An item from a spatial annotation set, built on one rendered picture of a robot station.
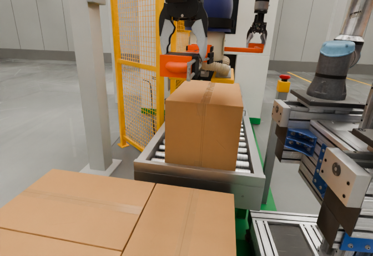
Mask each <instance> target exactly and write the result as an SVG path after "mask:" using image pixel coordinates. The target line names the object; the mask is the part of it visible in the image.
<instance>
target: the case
mask: <svg viewBox="0 0 373 256"><path fill-rule="evenodd" d="M243 109H244V106H243V101H242V97H241V91H240V86H239V83H234V84H226V83H212V82H211V81H198V80H190V82H187V81H184V82H183V83H182V84H181V85H180V86H179V87H178V88H177V89H176V90H175V91H174V92H173V93H172V94H171V95H170V96H169V97H168V98H167V99H166V100H165V163H173V164H182V165H190V166H196V167H204V168H213V169H222V170H230V171H235V170H236V161H237V156H238V148H239V139H240V131H241V123H242V117H243Z"/></svg>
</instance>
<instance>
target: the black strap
mask: <svg viewBox="0 0 373 256"><path fill-rule="evenodd" d="M194 23H195V21H192V20H191V21H188V20H186V21H184V26H185V27H192V25H193V24H194ZM208 27H211V28H230V29H232V28H233V27H234V20H232V19H229V18H216V17H208Z"/></svg>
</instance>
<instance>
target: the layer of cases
mask: <svg viewBox="0 0 373 256"><path fill-rule="evenodd" d="M0 256H236V234H235V207H234V194H230V193H222V192H214V191H209V190H202V189H194V188H186V187H179V186H174V185H166V184H159V183H157V184H156V185H155V183H151V182H143V181H138V180H131V179H123V178H115V177H107V176H103V175H95V174H87V173H80V172H72V171H67V170H59V169H52V170H50V171H49V172H48V173H46V174H45V175H44V176H43V177H41V178H40V179H38V180H37V181H36V182H34V183H33V184H32V185H30V186H29V187H28V188H27V189H25V190H24V191H23V192H21V193H20V194H19V195H17V196H16V197H15V198H13V199H12V200H11V201H10V202H8V203H7V204H6V205H4V206H3V207H2V208H0Z"/></svg>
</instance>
